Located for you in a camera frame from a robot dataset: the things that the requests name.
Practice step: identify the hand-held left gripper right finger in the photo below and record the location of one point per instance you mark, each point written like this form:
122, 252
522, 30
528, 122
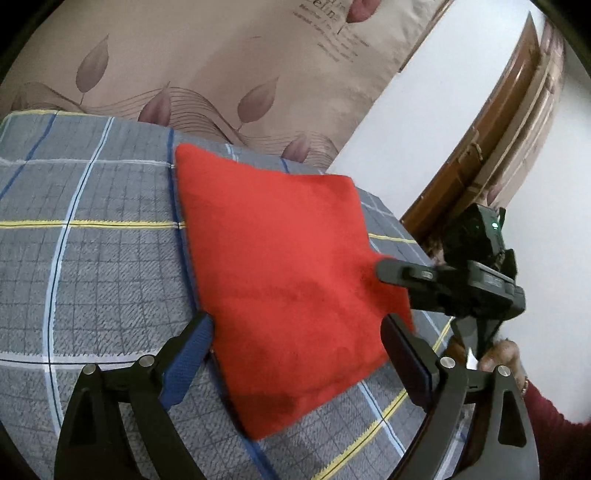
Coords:
408, 360

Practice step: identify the grey plaid bed sheet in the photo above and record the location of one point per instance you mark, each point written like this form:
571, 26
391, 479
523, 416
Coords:
92, 258

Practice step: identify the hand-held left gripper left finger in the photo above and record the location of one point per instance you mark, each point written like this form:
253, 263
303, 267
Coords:
187, 364

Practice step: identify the person's right hand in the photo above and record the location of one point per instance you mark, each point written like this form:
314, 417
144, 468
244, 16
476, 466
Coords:
505, 353

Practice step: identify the person's red-sleeved right forearm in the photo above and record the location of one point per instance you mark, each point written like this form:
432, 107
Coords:
556, 429

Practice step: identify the brown wooden door frame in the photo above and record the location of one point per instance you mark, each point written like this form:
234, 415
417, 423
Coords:
475, 157

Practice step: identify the beige leaf-print curtain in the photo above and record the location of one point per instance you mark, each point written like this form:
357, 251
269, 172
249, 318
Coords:
194, 69

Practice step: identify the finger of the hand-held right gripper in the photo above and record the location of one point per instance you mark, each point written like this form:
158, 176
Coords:
401, 271
427, 301

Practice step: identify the red fleece garment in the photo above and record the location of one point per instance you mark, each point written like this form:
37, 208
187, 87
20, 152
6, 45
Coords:
281, 286

